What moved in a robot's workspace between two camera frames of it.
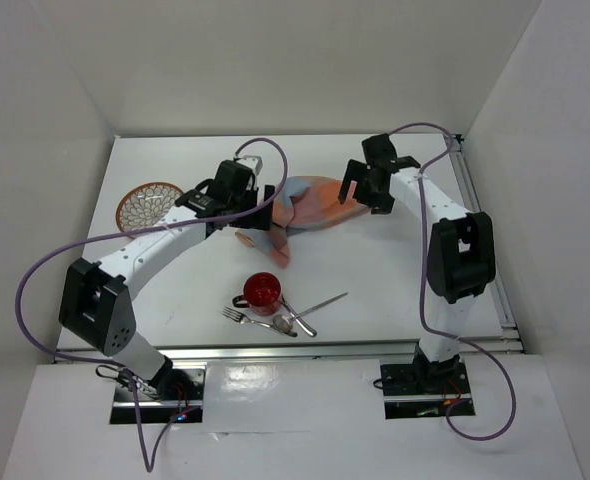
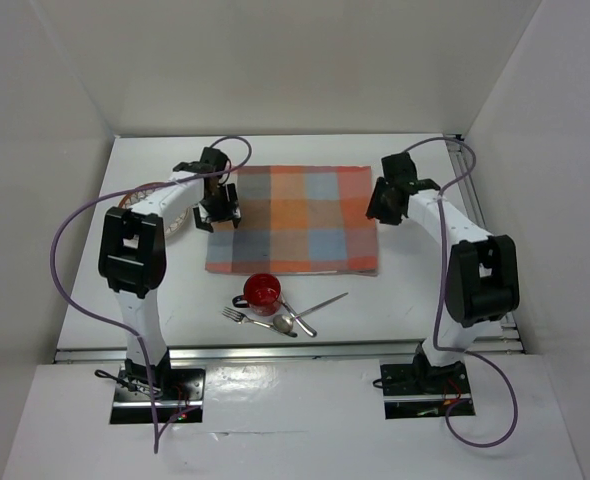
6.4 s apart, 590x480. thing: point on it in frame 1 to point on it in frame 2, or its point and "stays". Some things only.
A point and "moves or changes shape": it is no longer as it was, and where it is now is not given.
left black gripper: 260,221 to 229,209
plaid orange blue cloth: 302,203 moves or changes shape
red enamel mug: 261,294 stays
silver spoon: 285,322 stays
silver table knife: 307,327 stays
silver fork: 242,318 stays
